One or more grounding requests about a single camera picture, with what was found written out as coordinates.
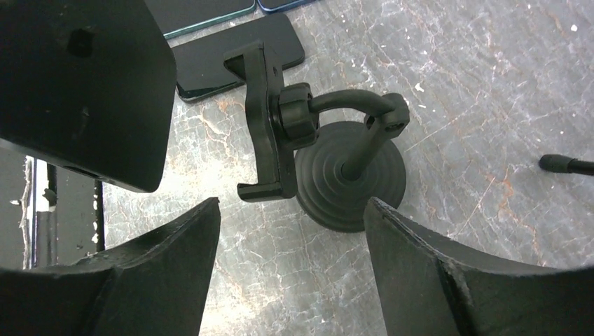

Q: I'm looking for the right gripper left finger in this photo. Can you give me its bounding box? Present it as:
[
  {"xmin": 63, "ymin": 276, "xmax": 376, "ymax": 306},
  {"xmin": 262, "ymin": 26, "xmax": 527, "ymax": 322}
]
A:
[{"xmin": 1, "ymin": 197, "xmax": 221, "ymax": 335}]

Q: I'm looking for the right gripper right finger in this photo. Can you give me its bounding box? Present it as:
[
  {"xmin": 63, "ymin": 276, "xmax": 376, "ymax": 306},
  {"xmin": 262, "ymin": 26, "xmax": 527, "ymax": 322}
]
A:
[{"xmin": 364, "ymin": 198, "xmax": 593, "ymax": 335}]

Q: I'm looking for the black round-base phone stand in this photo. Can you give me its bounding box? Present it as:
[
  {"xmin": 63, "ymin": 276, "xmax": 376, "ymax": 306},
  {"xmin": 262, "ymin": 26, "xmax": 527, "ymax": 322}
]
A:
[{"xmin": 224, "ymin": 41, "xmax": 410, "ymax": 232}]

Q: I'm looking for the black music stand tripod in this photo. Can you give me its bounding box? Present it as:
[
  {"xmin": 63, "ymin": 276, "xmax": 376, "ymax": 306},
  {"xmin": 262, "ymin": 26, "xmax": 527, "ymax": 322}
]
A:
[{"xmin": 538, "ymin": 154, "xmax": 593, "ymax": 176}]

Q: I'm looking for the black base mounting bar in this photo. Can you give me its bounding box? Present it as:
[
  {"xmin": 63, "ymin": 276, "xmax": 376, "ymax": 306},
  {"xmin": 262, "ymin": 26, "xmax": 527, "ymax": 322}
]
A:
[{"xmin": 1, "ymin": 150, "xmax": 106, "ymax": 270}]

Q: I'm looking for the blue-edged black smartphone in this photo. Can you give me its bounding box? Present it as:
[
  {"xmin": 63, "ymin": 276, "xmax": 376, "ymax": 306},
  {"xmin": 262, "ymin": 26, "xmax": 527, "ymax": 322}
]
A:
[{"xmin": 256, "ymin": 0, "xmax": 315, "ymax": 14}]

